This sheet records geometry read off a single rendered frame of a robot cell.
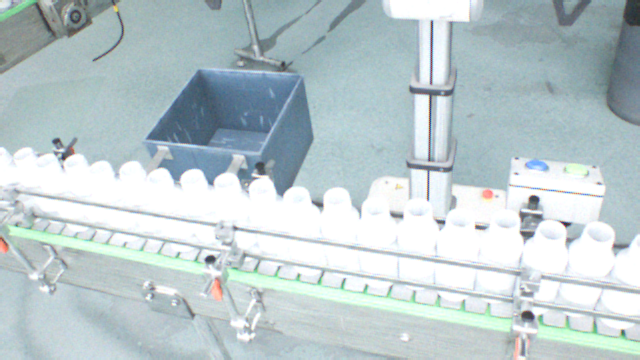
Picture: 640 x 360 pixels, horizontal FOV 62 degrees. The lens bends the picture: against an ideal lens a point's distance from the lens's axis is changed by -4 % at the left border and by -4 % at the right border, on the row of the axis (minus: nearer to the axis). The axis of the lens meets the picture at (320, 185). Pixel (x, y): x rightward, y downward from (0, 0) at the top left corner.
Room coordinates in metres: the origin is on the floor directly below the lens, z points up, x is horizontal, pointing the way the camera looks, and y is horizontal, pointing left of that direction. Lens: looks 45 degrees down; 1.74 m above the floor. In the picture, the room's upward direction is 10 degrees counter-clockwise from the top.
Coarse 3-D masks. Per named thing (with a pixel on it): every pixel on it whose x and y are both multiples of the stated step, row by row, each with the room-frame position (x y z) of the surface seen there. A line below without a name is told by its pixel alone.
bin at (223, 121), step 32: (192, 96) 1.26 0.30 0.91; (224, 96) 1.30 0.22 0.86; (256, 96) 1.26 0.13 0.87; (288, 96) 1.22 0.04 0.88; (160, 128) 1.11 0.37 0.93; (192, 128) 1.22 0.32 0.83; (224, 128) 1.31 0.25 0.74; (256, 128) 1.27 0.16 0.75; (288, 128) 1.07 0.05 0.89; (160, 160) 0.98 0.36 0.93; (192, 160) 1.00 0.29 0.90; (224, 160) 0.96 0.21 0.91; (256, 160) 0.93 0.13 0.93; (288, 160) 1.04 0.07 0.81
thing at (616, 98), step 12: (636, 0) 1.90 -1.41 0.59; (624, 12) 1.99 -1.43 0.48; (636, 12) 1.89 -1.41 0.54; (624, 24) 1.96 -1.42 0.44; (636, 24) 1.87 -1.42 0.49; (624, 36) 1.93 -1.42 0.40; (636, 36) 1.86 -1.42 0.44; (624, 48) 1.91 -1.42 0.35; (636, 48) 1.84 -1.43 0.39; (624, 60) 1.89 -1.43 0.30; (636, 60) 1.83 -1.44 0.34; (612, 72) 1.98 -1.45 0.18; (624, 72) 1.87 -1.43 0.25; (636, 72) 1.82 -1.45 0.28; (612, 84) 1.94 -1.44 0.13; (624, 84) 1.86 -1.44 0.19; (636, 84) 1.81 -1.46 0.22; (612, 96) 1.92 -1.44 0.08; (624, 96) 1.84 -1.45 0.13; (636, 96) 1.80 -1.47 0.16; (612, 108) 1.90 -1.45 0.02; (624, 108) 1.83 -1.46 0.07; (636, 108) 1.79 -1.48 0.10; (624, 120) 1.82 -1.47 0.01; (636, 120) 1.78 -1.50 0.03
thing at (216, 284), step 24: (72, 144) 0.91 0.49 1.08; (264, 168) 0.70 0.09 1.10; (0, 192) 0.75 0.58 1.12; (24, 216) 0.75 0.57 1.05; (528, 216) 0.52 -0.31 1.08; (0, 240) 0.69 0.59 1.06; (24, 264) 0.69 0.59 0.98; (48, 264) 0.72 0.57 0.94; (216, 264) 0.52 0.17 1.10; (240, 264) 0.56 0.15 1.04; (48, 288) 0.69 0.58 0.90; (216, 288) 0.50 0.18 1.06; (528, 288) 0.38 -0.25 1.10; (528, 312) 0.34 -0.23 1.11; (240, 336) 0.51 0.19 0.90; (528, 336) 0.32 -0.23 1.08
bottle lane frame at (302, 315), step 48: (48, 240) 0.73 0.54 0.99; (96, 288) 0.72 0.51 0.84; (192, 288) 0.61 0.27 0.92; (240, 288) 0.57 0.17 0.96; (288, 288) 0.53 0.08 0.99; (336, 288) 0.51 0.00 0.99; (336, 336) 0.50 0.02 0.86; (384, 336) 0.46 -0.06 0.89; (432, 336) 0.43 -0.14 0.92; (480, 336) 0.40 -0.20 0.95; (576, 336) 0.35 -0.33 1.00; (624, 336) 0.34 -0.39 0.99
